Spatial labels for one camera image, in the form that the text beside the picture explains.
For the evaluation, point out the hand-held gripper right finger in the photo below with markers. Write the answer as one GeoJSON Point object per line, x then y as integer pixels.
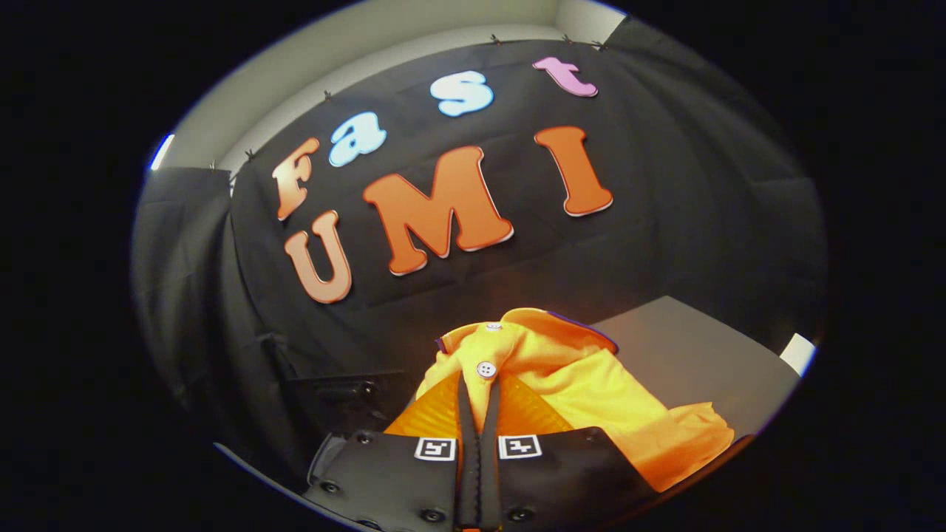
{"type": "Point", "coordinates": [489, 458]}

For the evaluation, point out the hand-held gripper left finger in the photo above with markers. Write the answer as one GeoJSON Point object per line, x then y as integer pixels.
{"type": "Point", "coordinates": [468, 458]}

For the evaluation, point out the yellow shirt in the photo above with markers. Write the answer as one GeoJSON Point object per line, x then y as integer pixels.
{"type": "Point", "coordinates": [591, 391]}

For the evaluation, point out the dark washing machine lid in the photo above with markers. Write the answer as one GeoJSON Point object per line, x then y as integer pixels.
{"type": "Point", "coordinates": [340, 399]}

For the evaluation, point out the grey cabinet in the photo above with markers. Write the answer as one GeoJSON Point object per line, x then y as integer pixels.
{"type": "Point", "coordinates": [687, 355]}

